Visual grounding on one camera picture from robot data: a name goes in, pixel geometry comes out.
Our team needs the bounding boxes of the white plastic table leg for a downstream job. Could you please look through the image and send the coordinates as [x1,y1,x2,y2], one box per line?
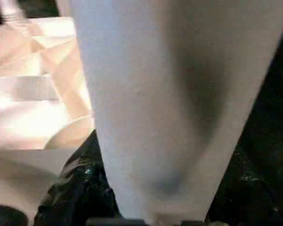
[68,0,283,224]
[0,0,25,22]

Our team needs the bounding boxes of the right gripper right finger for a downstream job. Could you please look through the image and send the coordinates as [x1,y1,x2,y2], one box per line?
[207,138,283,226]

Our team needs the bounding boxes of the white plastic table top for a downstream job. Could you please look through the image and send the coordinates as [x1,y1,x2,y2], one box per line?
[0,16,102,223]

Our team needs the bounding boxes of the black mat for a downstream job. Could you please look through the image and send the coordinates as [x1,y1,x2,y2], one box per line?
[0,0,283,226]

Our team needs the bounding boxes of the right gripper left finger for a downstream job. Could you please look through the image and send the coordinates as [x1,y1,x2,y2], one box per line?
[34,129,119,226]

